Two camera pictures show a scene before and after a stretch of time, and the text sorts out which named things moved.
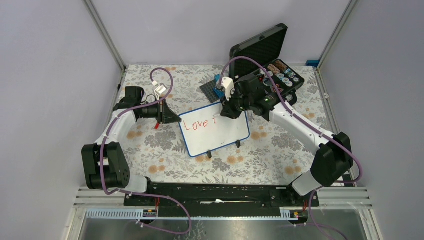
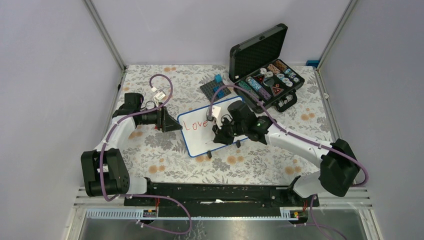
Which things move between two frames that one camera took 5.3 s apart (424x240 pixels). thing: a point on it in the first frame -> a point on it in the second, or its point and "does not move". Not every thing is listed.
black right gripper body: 237,104 -> 227,131
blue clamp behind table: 313,63 does not move
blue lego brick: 220,94 does not move
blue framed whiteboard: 204,130 does not move
